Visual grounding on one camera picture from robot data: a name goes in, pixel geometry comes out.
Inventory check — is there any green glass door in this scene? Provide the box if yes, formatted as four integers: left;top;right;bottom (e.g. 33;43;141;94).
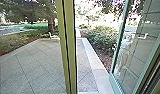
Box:
108;0;160;94

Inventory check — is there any white garden statue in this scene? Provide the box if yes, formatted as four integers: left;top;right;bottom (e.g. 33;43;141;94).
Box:
114;32;133;73

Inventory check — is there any dark tree trunk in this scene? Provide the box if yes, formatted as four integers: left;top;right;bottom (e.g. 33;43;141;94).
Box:
45;4;57;36

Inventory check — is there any white outdoor bench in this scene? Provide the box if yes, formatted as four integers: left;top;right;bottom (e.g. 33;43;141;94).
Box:
48;31;60;40

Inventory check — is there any green garden shrub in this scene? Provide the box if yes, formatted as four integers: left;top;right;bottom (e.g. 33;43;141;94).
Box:
83;25;120;57

